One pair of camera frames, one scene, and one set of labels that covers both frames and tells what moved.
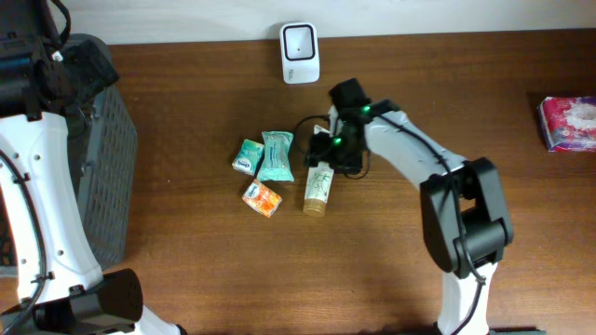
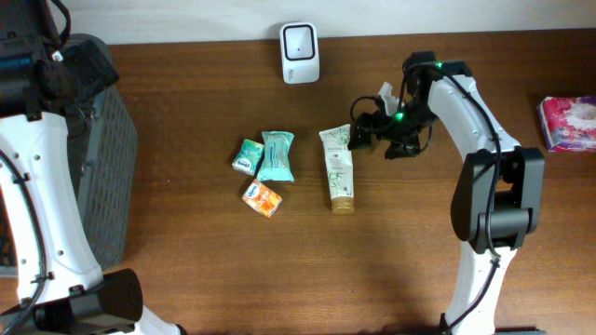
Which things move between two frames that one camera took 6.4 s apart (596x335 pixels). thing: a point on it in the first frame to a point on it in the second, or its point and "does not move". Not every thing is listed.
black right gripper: [318, 144] to [406, 143]
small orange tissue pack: [262, 198] does not move
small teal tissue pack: [249, 157] does not move
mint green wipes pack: [277, 162] does not move
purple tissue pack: [568, 123] does not move
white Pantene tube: [318, 183] to [340, 168]
